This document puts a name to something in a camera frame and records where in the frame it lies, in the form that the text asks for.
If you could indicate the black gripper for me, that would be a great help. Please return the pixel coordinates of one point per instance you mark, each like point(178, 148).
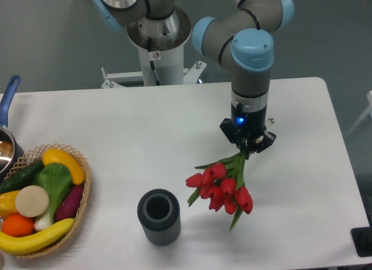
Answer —
point(247, 130)

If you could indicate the red tulip bouquet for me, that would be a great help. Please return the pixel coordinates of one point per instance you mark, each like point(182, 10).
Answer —
point(223, 184)

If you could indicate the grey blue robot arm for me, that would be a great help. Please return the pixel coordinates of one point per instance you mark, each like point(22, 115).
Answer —
point(241, 44)

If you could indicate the dark grey ribbed vase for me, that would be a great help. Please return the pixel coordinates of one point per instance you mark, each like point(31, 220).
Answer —
point(159, 214)

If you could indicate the black device at edge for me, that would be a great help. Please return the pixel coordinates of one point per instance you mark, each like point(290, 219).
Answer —
point(362, 241)

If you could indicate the purple sweet potato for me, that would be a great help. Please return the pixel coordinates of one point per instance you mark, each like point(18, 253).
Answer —
point(69, 207)

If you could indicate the green bok choy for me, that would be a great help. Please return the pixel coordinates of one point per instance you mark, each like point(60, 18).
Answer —
point(55, 179)

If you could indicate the woven wicker basket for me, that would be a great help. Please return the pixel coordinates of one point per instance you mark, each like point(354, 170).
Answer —
point(35, 155)

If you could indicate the beige round disc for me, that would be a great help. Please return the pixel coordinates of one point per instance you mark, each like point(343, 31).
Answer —
point(32, 201)

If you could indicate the green cucumber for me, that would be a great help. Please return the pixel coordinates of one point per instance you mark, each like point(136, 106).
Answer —
point(22, 177)

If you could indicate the orange fruit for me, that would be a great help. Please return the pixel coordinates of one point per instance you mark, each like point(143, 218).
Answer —
point(17, 225)

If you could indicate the yellow bell pepper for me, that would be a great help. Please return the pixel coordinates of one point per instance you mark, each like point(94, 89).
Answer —
point(7, 203)

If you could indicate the yellow banana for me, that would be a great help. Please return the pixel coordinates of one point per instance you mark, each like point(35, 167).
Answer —
point(31, 243)

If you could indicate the white frame at right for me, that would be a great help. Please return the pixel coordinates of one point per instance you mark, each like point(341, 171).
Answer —
point(366, 113)

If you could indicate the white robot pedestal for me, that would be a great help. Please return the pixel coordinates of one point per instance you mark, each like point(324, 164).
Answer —
point(160, 45)

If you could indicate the blue handled saucepan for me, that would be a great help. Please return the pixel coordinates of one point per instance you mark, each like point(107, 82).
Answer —
point(10, 149)

